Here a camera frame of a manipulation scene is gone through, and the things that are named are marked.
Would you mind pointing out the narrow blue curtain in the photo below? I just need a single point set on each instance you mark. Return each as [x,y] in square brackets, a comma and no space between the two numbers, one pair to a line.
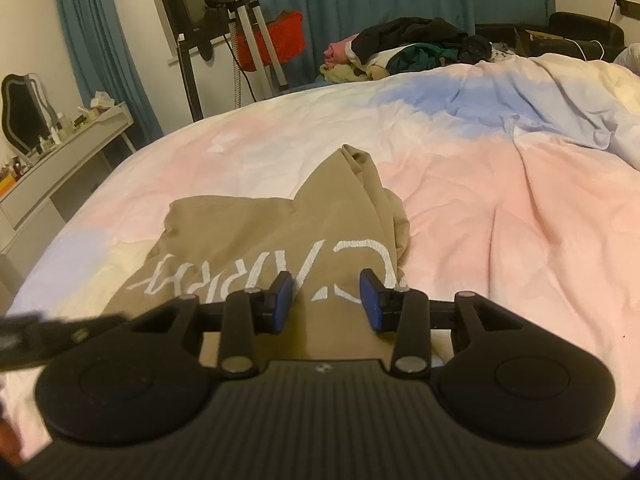
[95,35]

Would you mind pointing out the tan t-shirt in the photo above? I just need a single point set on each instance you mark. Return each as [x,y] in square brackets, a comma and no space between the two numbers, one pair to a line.
[240,230]

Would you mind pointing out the white vanity desk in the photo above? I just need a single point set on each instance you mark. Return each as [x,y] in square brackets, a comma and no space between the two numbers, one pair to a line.
[65,160]

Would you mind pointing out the cardboard box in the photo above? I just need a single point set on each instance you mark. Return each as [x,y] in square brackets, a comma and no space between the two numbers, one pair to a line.
[537,37]

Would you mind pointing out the group of cosmetic bottles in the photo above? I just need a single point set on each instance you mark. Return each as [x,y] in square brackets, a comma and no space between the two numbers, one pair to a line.
[50,137]

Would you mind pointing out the dark green garment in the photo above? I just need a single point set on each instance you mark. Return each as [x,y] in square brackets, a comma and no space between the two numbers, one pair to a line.
[415,57]

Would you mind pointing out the pastel tie-dye blanket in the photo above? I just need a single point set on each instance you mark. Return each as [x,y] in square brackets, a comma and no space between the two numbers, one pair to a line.
[500,185]

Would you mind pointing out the pastel pillow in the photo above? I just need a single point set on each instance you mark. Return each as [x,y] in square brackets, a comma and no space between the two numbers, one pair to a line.
[629,60]

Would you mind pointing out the red bag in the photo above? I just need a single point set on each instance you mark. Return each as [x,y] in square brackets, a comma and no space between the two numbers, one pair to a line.
[285,35]

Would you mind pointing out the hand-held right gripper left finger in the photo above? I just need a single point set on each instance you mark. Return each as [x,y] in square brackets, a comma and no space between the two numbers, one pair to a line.
[284,304]

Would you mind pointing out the black metal stand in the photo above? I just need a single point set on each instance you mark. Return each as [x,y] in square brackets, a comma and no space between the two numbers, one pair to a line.
[190,80]

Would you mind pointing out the wavy framed vanity mirror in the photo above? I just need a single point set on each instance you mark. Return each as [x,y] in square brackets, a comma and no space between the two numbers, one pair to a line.
[20,115]

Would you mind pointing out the pink garment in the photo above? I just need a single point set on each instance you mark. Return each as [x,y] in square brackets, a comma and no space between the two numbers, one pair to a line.
[340,52]

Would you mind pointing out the black and silver stand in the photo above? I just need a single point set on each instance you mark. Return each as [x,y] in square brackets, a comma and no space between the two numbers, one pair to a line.
[250,35]

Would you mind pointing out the yellow patterned cloth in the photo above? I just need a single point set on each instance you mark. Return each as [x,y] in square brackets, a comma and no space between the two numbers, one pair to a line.
[350,72]

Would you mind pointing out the black wall panel socket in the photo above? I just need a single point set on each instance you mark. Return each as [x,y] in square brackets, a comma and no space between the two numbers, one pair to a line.
[629,6]

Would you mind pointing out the black sofa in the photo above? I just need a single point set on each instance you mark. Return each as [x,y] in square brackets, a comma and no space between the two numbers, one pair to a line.
[575,27]

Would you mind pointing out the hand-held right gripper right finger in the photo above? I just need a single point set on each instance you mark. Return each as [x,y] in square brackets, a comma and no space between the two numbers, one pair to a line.
[370,301]

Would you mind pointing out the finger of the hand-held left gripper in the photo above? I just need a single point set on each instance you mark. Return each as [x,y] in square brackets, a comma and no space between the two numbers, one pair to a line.
[50,332]

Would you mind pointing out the tissue box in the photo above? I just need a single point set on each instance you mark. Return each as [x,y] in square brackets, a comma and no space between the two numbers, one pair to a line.
[105,101]

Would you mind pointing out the black garment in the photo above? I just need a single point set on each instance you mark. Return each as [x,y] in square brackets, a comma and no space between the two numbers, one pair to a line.
[415,32]

